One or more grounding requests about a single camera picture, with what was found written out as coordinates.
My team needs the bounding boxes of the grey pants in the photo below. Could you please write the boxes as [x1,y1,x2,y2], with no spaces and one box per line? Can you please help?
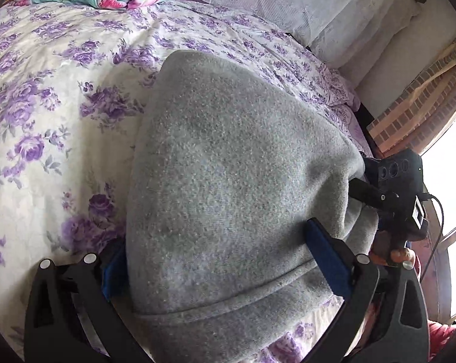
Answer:
[124,49,380,363]

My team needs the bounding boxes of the person's right hand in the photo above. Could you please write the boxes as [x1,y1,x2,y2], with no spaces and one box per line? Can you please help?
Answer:
[372,231,417,270]

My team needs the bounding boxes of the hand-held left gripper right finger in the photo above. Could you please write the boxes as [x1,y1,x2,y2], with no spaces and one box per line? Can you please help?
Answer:
[307,218,430,363]

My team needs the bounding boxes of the purple floral bed sheet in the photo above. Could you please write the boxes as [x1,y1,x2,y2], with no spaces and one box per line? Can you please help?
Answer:
[0,0,376,363]

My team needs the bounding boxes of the window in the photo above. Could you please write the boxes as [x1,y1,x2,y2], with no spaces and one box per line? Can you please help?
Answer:
[421,94,456,311]

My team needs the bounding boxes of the lace covered pillow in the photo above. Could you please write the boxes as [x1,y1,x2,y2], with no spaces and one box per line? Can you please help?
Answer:
[173,0,421,70]

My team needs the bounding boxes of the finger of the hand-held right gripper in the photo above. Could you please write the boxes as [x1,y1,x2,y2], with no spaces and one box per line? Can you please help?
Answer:
[348,179,400,212]

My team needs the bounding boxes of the red patterned clothing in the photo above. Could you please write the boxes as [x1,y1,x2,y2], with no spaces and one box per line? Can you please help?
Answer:
[427,319,456,352]

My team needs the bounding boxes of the brick patterned curtain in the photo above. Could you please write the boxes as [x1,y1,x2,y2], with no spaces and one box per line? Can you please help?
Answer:
[368,41,456,155]

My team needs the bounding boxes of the black cable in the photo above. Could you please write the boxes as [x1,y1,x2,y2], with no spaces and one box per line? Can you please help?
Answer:
[419,194,445,284]

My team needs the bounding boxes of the dark bed frame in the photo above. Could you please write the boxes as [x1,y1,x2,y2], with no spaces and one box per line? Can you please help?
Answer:
[355,104,384,157]

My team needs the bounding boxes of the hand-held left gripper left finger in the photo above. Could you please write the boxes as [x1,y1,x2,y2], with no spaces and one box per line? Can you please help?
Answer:
[23,239,155,363]

